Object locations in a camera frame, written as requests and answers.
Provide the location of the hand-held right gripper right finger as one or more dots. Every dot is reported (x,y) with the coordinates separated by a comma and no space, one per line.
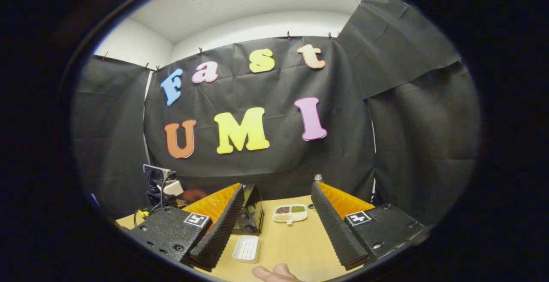
(339,239)

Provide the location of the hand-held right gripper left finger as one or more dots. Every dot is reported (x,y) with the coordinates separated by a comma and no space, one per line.
(216,239)

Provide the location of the black electric oven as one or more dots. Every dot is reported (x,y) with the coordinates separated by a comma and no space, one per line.
(249,217)

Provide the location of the small white plastic tray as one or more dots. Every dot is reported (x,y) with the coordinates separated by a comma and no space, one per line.
(246,248)

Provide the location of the white sectioned spice plate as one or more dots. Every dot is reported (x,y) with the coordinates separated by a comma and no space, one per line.
(290,213)

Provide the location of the clear water bottle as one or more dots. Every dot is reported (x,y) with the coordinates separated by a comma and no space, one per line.
(318,178)

